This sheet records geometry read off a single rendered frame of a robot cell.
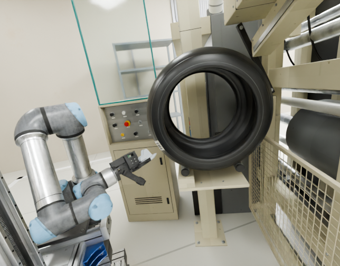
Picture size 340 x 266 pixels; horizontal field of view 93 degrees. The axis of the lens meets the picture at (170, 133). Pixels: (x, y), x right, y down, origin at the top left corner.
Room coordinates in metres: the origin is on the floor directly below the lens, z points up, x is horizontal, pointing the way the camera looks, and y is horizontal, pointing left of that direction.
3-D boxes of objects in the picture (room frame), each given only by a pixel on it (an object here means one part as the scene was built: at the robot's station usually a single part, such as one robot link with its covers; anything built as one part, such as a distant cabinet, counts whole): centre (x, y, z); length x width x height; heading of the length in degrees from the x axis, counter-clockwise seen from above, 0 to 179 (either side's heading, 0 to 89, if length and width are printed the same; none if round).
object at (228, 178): (0.92, -0.21, 0.80); 0.37 x 0.36 x 0.02; 83
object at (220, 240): (1.18, -0.22, 0.01); 0.27 x 0.27 x 0.02; 83
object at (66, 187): (0.75, 0.62, 0.88); 0.13 x 0.12 x 0.14; 125
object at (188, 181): (0.94, -0.07, 0.84); 0.36 x 0.09 x 0.06; 173
